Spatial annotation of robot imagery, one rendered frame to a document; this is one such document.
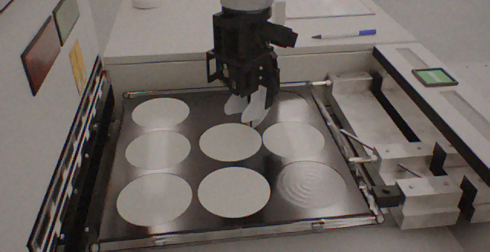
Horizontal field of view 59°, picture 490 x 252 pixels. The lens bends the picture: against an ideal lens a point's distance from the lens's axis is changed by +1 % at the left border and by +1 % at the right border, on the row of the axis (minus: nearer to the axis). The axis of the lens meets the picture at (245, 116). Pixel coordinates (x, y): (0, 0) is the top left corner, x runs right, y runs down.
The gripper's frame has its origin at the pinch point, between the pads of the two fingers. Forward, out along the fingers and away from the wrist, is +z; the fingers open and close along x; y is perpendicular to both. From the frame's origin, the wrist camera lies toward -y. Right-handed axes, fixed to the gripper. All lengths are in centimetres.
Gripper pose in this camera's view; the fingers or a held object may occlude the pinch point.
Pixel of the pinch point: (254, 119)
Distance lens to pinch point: 72.0
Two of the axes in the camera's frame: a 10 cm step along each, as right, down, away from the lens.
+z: 0.0, 8.3, 5.5
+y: -6.6, 4.2, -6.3
